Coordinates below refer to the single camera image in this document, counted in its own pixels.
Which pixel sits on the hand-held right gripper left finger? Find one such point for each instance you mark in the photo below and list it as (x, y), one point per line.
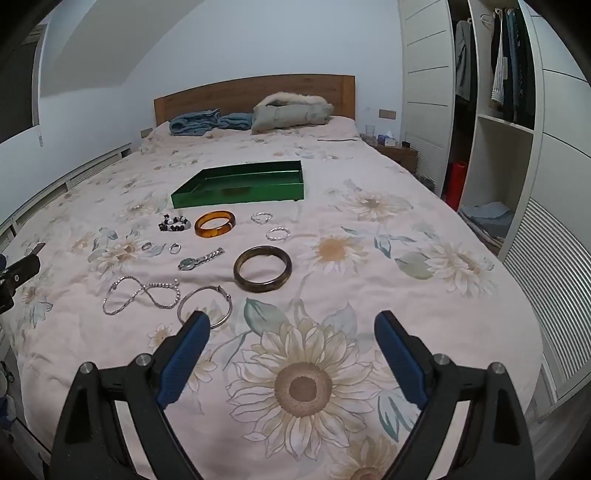
(184, 360)

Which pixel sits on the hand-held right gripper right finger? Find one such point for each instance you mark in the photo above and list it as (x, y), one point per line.
(400, 360)

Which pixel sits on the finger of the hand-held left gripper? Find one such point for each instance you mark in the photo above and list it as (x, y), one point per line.
(21, 271)
(5, 303)

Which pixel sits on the thin silver bangle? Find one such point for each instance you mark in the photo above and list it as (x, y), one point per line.
(217, 288)

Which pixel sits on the silver wristwatch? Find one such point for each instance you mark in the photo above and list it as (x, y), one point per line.
(187, 264)

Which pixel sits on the dark brown bangle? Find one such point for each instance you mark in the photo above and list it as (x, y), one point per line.
(258, 285)

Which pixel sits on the amber bangle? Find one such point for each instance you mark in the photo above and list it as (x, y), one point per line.
(213, 233)

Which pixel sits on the green tray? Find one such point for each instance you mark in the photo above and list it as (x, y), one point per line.
(231, 201)

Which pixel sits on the bed with floral cover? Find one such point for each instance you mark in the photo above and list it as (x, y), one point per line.
(351, 277)

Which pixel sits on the light blue cloth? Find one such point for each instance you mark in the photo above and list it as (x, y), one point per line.
(487, 217)

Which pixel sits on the red box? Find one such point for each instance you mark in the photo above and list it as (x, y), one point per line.
(455, 184)

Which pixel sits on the wooden nightstand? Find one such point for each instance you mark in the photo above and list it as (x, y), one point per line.
(399, 157)

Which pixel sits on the purple tissue box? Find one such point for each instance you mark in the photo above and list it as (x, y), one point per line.
(386, 138)

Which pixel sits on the blue blanket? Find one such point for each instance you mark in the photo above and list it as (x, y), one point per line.
(194, 122)

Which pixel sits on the wooden headboard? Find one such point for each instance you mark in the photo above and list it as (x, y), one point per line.
(207, 94)

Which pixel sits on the grey jacket with fur trim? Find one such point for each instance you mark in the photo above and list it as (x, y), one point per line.
(291, 113)

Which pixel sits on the white wardrobe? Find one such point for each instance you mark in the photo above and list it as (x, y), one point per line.
(425, 92)

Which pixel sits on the grey hanging garment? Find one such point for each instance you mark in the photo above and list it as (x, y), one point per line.
(461, 60)

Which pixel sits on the striped hanging shirt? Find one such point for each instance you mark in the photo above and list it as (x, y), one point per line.
(497, 69)

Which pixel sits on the dark hanging clothes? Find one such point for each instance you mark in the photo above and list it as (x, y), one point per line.
(517, 64)

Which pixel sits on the wall socket by wardrobe side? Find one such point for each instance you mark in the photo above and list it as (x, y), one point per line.
(387, 113)

